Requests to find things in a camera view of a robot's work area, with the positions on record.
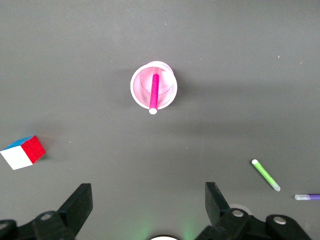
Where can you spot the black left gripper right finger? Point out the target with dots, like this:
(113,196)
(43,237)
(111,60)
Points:
(240,225)

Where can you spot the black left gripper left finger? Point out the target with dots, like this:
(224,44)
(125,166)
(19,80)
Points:
(62,220)

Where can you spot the pink marker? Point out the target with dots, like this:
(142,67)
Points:
(154,92)

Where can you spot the green marker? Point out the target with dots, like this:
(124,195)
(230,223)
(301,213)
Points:
(265,174)

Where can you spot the purple marker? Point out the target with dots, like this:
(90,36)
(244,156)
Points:
(308,197)

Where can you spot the colourful puzzle cube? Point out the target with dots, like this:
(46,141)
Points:
(23,152)

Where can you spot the pink plastic cup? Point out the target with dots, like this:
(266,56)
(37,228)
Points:
(140,87)

